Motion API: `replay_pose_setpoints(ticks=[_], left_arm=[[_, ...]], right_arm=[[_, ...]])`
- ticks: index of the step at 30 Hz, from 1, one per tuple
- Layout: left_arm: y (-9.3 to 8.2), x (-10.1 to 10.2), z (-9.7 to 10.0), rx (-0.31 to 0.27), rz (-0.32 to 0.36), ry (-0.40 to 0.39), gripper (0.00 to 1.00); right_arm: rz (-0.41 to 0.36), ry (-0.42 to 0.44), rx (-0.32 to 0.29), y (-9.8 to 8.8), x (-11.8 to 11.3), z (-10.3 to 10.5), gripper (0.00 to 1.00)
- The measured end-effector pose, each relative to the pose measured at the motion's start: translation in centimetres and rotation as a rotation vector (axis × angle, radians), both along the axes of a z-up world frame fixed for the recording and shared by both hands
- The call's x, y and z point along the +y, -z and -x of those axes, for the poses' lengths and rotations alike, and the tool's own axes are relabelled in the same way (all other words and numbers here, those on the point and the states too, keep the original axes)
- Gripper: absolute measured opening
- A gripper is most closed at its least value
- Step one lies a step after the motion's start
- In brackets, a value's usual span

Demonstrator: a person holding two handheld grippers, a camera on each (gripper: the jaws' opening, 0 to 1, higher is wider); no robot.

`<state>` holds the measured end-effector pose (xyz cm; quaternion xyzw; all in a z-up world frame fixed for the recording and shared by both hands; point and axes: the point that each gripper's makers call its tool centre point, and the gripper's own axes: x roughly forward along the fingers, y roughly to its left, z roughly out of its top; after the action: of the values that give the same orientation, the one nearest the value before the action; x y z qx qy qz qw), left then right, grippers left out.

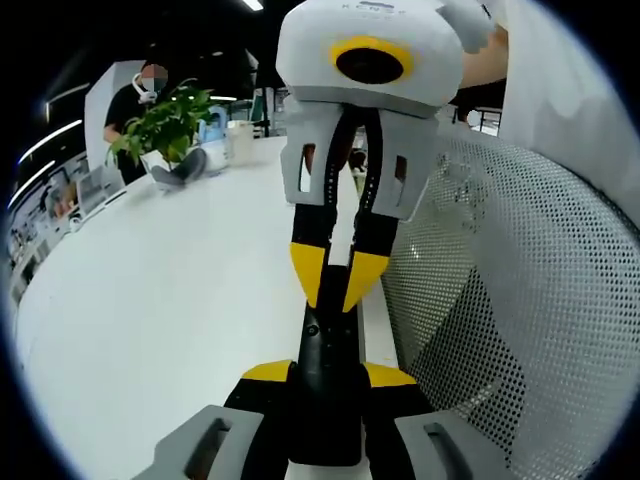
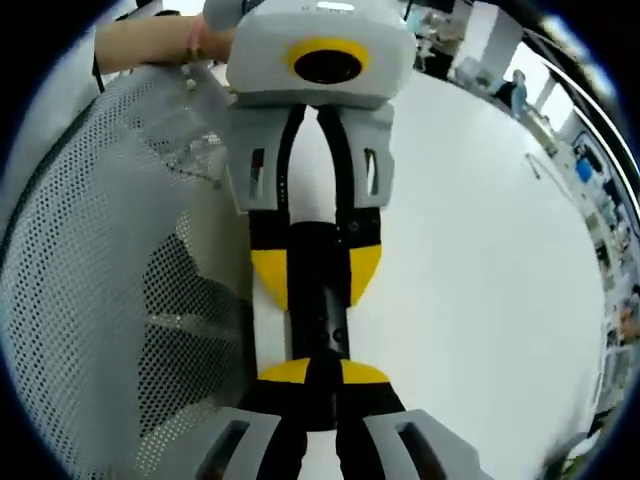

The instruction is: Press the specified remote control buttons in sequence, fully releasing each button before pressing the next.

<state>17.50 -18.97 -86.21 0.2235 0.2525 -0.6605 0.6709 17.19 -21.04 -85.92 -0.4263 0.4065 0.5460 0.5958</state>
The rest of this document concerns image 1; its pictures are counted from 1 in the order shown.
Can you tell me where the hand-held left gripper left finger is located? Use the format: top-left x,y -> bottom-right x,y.
137,358 -> 296,480

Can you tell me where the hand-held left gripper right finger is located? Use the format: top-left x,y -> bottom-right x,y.
360,362 -> 511,480

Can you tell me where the black remote control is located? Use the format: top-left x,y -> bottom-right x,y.
285,263 -> 374,467

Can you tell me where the translucent white container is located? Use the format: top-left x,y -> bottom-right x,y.
227,121 -> 257,167

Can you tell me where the dark grey headset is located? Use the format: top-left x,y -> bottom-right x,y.
151,147 -> 209,190

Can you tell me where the green potted plant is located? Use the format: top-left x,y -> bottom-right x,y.
105,78 -> 215,169

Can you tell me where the white mesh basket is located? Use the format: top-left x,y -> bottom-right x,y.
379,132 -> 639,480

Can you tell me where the person's white shirt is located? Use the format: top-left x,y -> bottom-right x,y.
499,0 -> 634,216

